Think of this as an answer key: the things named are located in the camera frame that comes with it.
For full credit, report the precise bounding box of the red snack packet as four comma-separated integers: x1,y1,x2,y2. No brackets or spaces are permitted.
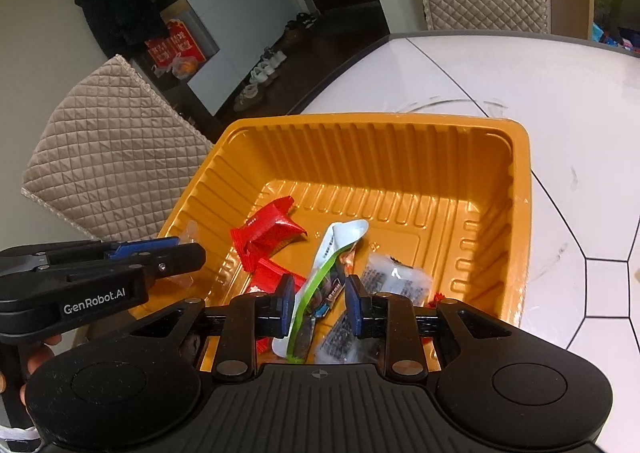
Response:
244,257,309,305
229,195,309,274

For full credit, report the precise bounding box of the orange plastic tray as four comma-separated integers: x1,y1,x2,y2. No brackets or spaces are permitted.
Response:
157,112,534,370

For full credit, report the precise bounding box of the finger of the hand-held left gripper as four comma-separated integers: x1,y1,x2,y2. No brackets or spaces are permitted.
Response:
139,242,207,282
102,236,181,261

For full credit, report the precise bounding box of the white green snack packet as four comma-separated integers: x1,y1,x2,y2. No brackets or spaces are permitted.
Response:
272,218,371,364

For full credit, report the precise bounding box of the clear black snack packet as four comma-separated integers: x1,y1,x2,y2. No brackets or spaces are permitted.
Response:
314,252,434,364

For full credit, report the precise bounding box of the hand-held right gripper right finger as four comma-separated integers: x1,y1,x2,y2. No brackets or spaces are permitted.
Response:
345,274,516,380

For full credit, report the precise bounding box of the white cabinet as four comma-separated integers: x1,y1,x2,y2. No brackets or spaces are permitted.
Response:
182,0,321,117

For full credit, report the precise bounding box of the black hanging jacket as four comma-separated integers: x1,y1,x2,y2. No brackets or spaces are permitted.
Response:
72,0,169,59

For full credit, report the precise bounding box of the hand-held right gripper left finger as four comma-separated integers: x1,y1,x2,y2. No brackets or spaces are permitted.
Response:
127,274,297,382

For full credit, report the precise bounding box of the person's left hand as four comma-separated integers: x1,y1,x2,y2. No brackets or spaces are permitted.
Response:
18,338,62,406

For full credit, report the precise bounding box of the red gift box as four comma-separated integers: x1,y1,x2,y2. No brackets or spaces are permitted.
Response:
144,18,207,69

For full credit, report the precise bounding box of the row of shoes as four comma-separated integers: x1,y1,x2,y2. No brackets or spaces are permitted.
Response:
232,10,321,112

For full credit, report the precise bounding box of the clear plastic bag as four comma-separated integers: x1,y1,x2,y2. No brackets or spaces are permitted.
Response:
171,55,202,80

